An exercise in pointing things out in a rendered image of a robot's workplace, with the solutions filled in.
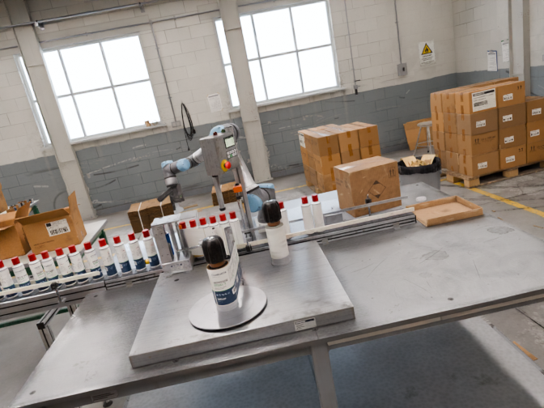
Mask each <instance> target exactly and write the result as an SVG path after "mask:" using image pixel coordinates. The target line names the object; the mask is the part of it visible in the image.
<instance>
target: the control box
mask: <svg viewBox="0 0 544 408"><path fill-rule="evenodd" d="M230 135H233V138H234V134H233V132H231V131H229V132H226V133H225V134H221V133H218V136H214V137H213V135H211V136H208V137H205V138H201V139H199V142H200V147H201V150H202V156H203V159H204V163H205V167H206V173H207V176H217V175H223V174H224V173H226V172H229V171H231V170H233V169H235V168H238V167H239V166H240V161H239V157H238V153H237V155H236V156H234V157H232V158H230V159H227V152H226V151H230V150H232V149H234V148H236V142H235V146H233V147H229V148H227V149H226V147H225V143H224V140H223V138H225V137H227V136H230ZM227 161H229V162H230V163H231V168H230V169H226V168H225V167H224V164H225V163H226V162H227Z"/></svg>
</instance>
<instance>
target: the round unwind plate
mask: <svg viewBox="0 0 544 408"><path fill-rule="evenodd" d="M237 298H238V300H239V304H238V305H237V306H236V307H235V308H234V309H232V310H230V311H226V312H221V311H219V310H217V309H216V304H215V299H214V296H213V292H212V293H210V294H209V295H206V296H204V297H203V298H201V299H200V300H199V301H198V302H197V303H196V304H195V305H194V306H193V307H192V308H191V309H190V311H189V321H190V322H191V324H193V325H194V326H196V327H198V328H200V329H226V328H230V327H233V326H236V325H239V324H242V323H244V322H246V321H248V320H250V319H252V318H253V317H255V316H256V315H257V314H258V313H259V312H260V311H261V310H262V309H263V308H264V307H265V305H266V294H265V292H264V291H262V290H261V289H259V288H256V287H251V286H240V288H239V292H238V296H237Z"/></svg>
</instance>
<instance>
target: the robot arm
mask: <svg viewBox="0 0 544 408"><path fill-rule="evenodd" d="M230 125H232V128H233V132H234V136H235V140H237V139H238V138H239V137H240V129H239V127H238V126H237V125H235V124H233V123H227V124H224V125H217V126H216V127H214V128H213V129H212V130H211V131H210V136H211V135H213V132H215V131H216V132H217V133H221V129H223V127H226V126H230ZM236 145H237V141H236ZM237 151H238V149H237ZM238 155H239V159H240V166H241V170H242V173H243V178H244V184H245V188H246V193H247V196H248V200H249V207H250V211H251V212H252V213H254V212H257V211H258V215H257V221H258V222H259V223H266V222H265V220H264V217H263V213H262V208H261V206H262V203H263V202H265V201H268V200H276V196H275V188H274V185H273V184H271V183H266V184H259V185H257V184H255V183H254V181H253V178H252V177H251V175H250V173H249V170H248V169H247V167H246V165H245V163H244V161H243V159H242V157H241V155H240V152H239V151H238ZM202 161H204V159H203V156H202V150H201V148H200V149H199V150H198V151H196V152H194V153H193V154H192V155H191V156H189V157H187V158H184V159H179V160H177V161H175V162H172V161H171V160H168V161H164V162H163V163H162V164H161V166H162V170H163V174H164V180H165V184H166V186H167V189H168V190H167V191H166V192H165V193H163V194H162V195H161V196H159V197H158V198H157V200H158V202H162V201H163V200H164V199H165V198H166V197H167V196H168V195H169V197H170V201H171V203H172V208H173V211H174V214H175V215H177V214H179V213H180V212H182V211H183V210H184V208H183V207H180V206H179V204H178V203H177V202H183V201H184V196H183V193H182V190H181V184H177V183H178V182H177V178H176V174H177V173H179V172H184V171H186V170H188V169H191V168H194V167H197V166H198V165H199V164H200V163H201V162H202ZM169 188H170V189H169ZM174 188H175V189H174Z"/></svg>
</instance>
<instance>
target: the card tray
mask: <svg viewBox="0 0 544 408"><path fill-rule="evenodd" d="M411 207H414V211H411V212H413V213H414V214H415V215H416V219H417V220H418V221H419V222H420V223H422V224H423V225H425V226H426V227H430V226H434V225H438V224H442V223H449V222H452V221H457V220H461V219H468V218H471V217H475V216H479V215H483V209H482V207H480V206H478V205H476V204H474V203H472V202H469V201H467V200H465V199H464V198H461V197H458V196H457V195H455V196H451V197H447V198H440V199H436V200H432V201H428V202H421V203H417V204H414V205H409V206H406V208H411Z"/></svg>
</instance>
